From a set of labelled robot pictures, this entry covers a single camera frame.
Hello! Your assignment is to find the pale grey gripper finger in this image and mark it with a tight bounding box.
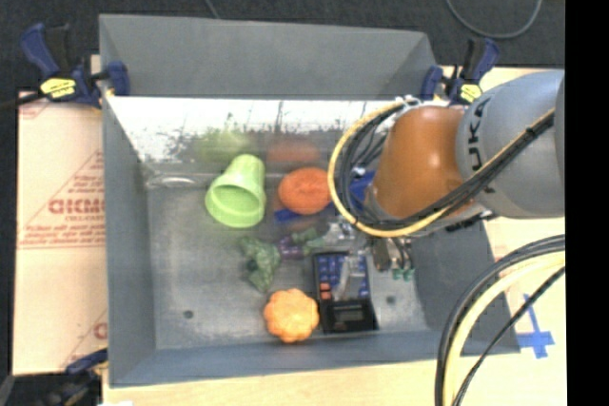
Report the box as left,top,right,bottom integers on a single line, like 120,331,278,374
353,251,370,297
334,253,357,302

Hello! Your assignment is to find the black calculator with blue keys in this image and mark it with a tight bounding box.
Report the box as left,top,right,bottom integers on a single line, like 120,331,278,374
311,250,381,336

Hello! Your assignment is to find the orange toy pumpkin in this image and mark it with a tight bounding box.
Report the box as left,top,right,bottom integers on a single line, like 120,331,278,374
262,287,321,344

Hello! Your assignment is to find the green and purple toy figure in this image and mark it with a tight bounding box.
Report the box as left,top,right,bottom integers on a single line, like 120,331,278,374
236,226,334,294

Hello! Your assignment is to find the blue flat plastic piece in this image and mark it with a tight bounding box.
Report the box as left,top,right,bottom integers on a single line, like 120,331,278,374
272,170,378,224

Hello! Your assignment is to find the orange round fruit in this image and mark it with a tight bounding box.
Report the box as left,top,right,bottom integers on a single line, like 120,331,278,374
277,166,335,217

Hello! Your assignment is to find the green plastic cup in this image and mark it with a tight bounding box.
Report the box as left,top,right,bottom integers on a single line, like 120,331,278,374
204,153,268,230

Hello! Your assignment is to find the grey metal bin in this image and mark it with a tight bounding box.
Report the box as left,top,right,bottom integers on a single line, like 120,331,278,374
98,13,521,389

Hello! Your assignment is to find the brown cardboard board red print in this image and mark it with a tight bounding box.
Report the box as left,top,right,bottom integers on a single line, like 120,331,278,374
11,90,109,377

